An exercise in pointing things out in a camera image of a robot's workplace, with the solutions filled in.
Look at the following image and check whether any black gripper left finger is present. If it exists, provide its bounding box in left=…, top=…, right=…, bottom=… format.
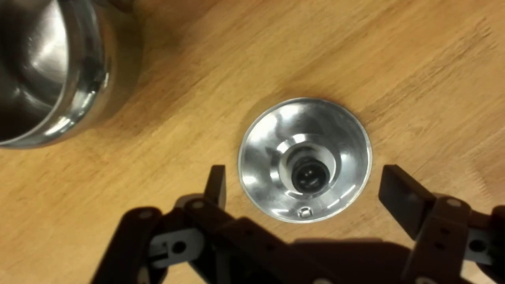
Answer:
left=91, top=164, right=296, bottom=284

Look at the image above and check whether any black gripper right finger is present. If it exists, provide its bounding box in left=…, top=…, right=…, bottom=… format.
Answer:
left=377, top=162, right=505, bottom=284

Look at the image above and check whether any steel kettle lid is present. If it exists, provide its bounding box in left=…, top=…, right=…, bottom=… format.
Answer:
left=236, top=96, right=373, bottom=226

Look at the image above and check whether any steel kettle with black handle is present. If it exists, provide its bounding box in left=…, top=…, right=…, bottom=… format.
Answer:
left=0, top=0, right=145, bottom=151

